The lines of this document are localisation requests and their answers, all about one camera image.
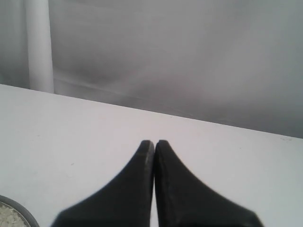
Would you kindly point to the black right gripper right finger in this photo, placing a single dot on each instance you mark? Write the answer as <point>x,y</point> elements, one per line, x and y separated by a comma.
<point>184,201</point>

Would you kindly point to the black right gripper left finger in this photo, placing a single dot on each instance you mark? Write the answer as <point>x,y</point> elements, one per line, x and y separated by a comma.
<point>124,202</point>

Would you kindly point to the round steel rice tray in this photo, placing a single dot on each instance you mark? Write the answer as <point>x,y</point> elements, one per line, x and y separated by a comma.
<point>25,215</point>

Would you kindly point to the rice heap in tray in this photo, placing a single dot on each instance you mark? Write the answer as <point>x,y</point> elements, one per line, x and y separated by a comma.
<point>9,218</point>

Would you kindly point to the white backdrop curtain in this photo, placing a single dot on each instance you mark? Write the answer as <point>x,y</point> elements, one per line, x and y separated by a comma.
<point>234,62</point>

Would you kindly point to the white vertical pole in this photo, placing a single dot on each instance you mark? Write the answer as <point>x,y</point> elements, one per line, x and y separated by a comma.
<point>40,63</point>

